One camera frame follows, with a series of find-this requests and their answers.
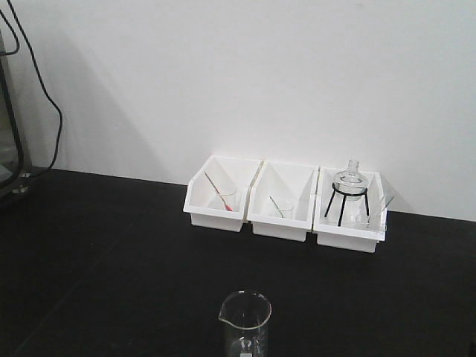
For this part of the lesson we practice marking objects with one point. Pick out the right white storage bin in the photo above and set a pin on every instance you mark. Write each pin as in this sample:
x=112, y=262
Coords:
x=327, y=230

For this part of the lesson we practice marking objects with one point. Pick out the small beaker in left bin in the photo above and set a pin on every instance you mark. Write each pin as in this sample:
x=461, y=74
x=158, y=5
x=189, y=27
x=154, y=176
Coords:
x=229, y=201

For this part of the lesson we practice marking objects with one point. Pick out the white storage bin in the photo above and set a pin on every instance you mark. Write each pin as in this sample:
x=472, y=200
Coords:
x=327, y=230
x=283, y=181
x=228, y=174

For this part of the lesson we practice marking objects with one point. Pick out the middle white storage bin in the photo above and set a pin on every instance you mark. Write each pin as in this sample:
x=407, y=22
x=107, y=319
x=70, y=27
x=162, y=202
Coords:
x=283, y=181

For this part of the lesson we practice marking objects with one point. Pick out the left white storage bin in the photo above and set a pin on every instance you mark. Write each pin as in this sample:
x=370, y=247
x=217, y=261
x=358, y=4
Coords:
x=228, y=174

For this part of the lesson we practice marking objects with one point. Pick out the glass door cabinet appliance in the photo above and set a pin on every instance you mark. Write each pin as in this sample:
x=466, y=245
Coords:
x=15, y=156

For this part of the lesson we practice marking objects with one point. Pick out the large clear spouted beaker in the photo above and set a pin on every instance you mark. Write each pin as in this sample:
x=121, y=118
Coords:
x=245, y=315

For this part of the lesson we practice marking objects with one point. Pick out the small glassware in right bin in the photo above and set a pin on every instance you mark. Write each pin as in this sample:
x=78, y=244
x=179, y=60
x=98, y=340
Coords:
x=357, y=221

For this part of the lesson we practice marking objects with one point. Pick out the glass alcohol burner flask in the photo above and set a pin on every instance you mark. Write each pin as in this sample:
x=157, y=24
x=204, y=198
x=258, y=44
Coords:
x=351, y=181

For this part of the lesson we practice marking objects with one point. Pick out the small beaker in middle bin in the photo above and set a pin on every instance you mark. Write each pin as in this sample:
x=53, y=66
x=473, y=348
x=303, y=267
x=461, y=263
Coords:
x=285, y=209

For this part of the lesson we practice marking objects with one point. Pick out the black wire tripod stand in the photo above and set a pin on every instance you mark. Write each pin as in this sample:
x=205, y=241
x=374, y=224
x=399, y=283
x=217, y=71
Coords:
x=344, y=202

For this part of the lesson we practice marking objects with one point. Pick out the small beaker in bin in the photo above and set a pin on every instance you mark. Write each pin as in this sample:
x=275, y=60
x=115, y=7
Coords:
x=229, y=201
x=285, y=209

